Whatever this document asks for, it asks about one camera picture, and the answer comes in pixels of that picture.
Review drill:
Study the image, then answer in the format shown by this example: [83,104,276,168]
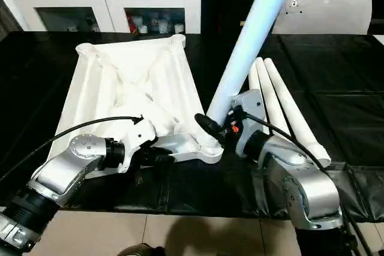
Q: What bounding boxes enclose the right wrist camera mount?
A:
[230,89,265,158]

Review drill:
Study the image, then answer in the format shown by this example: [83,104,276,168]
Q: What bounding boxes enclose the white chair back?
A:
[271,0,372,35]

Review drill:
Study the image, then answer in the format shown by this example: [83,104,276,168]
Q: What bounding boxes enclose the red packet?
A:
[125,13,139,34]

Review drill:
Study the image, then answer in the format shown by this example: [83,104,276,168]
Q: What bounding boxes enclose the grey-brown curtain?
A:
[0,0,25,38]

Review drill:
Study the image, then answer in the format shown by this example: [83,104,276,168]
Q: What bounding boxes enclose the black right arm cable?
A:
[242,115,373,256]

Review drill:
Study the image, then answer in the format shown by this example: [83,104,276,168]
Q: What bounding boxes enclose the white table leg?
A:
[206,0,301,146]
[263,58,332,167]
[254,58,290,134]
[247,59,271,137]

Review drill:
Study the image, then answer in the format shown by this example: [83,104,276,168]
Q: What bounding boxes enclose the white plastic table top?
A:
[47,34,224,167]

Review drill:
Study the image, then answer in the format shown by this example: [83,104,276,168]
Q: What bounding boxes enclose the dark robot left foot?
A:
[118,243,165,256]

